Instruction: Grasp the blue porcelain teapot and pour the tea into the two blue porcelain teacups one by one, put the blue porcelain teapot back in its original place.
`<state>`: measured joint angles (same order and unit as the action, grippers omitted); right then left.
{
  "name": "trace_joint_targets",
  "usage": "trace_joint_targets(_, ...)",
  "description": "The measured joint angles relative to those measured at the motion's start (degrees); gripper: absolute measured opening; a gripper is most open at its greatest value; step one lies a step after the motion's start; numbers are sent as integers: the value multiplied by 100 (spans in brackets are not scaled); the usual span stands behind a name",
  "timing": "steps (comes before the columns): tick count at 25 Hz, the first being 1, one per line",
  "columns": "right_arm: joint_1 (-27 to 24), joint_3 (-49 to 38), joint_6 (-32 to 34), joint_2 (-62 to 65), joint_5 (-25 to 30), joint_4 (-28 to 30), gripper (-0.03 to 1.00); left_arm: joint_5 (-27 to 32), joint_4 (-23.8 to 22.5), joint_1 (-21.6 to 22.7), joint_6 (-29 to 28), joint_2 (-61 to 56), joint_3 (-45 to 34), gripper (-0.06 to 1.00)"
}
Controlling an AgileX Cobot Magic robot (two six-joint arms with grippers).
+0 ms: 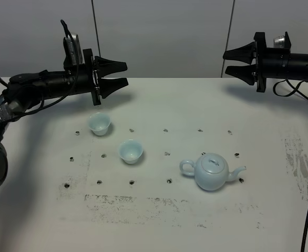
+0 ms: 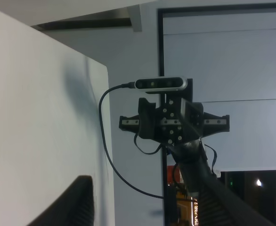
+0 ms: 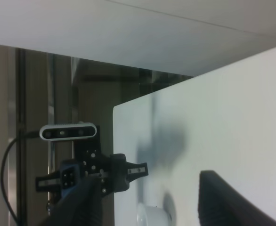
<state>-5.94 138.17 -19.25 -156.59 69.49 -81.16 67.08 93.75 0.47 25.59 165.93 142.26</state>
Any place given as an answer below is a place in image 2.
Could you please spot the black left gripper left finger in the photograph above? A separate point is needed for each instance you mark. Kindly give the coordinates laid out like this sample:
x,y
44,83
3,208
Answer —
x,y
74,207

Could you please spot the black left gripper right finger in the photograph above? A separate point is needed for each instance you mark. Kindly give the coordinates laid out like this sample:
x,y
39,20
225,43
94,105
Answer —
x,y
217,205

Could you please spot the white partition board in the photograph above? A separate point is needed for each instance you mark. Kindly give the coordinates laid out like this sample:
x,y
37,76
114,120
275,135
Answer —
x,y
49,125

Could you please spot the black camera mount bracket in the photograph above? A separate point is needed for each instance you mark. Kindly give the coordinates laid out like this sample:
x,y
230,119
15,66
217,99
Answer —
x,y
178,120

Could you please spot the grey overhead depth camera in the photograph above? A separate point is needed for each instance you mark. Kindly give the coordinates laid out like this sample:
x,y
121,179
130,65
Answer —
x,y
161,84

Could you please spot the black window frame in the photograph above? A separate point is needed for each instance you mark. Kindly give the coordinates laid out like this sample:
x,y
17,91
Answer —
x,y
230,54

